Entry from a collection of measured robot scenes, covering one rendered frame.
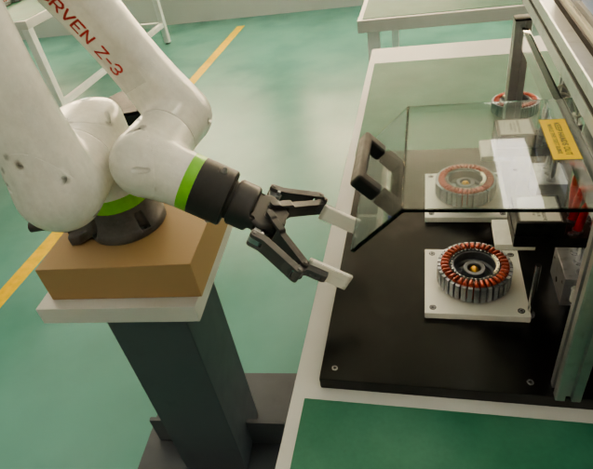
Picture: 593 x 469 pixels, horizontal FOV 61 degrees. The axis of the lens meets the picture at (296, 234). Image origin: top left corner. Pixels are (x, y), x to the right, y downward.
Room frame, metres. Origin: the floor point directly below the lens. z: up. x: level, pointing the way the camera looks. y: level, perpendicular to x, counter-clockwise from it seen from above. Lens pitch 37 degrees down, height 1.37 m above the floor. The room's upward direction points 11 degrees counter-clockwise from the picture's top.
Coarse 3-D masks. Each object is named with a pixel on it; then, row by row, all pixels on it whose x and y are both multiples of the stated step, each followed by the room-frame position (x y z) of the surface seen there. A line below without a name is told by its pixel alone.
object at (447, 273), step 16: (448, 256) 0.59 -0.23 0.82; (464, 256) 0.60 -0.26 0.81; (480, 256) 0.59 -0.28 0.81; (496, 256) 0.58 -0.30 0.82; (448, 272) 0.56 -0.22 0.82; (464, 272) 0.57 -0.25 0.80; (480, 272) 0.56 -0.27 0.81; (496, 272) 0.54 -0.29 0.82; (512, 272) 0.54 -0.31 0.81; (448, 288) 0.54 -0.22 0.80; (464, 288) 0.52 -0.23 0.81; (480, 288) 0.52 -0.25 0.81; (496, 288) 0.51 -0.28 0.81
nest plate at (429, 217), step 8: (432, 216) 0.75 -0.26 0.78; (440, 216) 0.74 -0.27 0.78; (448, 216) 0.74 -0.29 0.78; (456, 216) 0.74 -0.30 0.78; (464, 216) 0.73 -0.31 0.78; (472, 216) 0.73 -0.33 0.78; (480, 216) 0.72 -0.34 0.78; (488, 216) 0.72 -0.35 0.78; (496, 216) 0.71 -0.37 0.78; (504, 216) 0.71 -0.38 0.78
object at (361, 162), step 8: (368, 136) 0.58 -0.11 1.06; (360, 144) 0.57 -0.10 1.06; (368, 144) 0.56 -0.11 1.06; (376, 144) 0.57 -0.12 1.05; (360, 152) 0.55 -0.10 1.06; (368, 152) 0.54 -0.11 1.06; (376, 152) 0.57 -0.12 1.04; (384, 152) 0.57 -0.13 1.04; (360, 160) 0.52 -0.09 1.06; (368, 160) 0.53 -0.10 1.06; (360, 168) 0.50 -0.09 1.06; (352, 176) 0.50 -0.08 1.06; (360, 176) 0.49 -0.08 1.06; (368, 176) 0.50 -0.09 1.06; (352, 184) 0.49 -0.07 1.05; (360, 184) 0.49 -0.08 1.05; (368, 184) 0.48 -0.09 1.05; (376, 184) 0.49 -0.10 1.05; (360, 192) 0.49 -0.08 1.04; (368, 192) 0.48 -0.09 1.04; (376, 192) 0.48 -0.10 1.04
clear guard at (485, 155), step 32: (384, 128) 0.65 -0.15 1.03; (416, 128) 0.57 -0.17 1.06; (448, 128) 0.56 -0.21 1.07; (480, 128) 0.54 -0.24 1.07; (512, 128) 0.53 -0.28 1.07; (576, 128) 0.50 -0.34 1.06; (384, 160) 0.55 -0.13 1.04; (416, 160) 0.50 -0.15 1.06; (448, 160) 0.48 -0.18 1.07; (480, 160) 0.47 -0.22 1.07; (512, 160) 0.46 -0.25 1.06; (544, 160) 0.45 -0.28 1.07; (576, 160) 0.44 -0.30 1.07; (384, 192) 0.48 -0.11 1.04; (416, 192) 0.43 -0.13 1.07; (448, 192) 0.42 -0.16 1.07; (480, 192) 0.41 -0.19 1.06; (512, 192) 0.40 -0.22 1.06; (544, 192) 0.39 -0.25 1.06; (576, 192) 0.39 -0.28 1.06; (384, 224) 0.42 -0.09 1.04
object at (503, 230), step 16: (496, 224) 0.58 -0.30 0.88; (512, 224) 0.55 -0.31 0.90; (528, 224) 0.52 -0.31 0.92; (544, 224) 0.51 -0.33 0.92; (560, 224) 0.51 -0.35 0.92; (496, 240) 0.54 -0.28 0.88; (512, 240) 0.53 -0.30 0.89; (528, 240) 0.52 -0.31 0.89; (544, 240) 0.51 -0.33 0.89; (560, 240) 0.50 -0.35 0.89; (576, 240) 0.50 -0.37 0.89; (576, 256) 0.53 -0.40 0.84
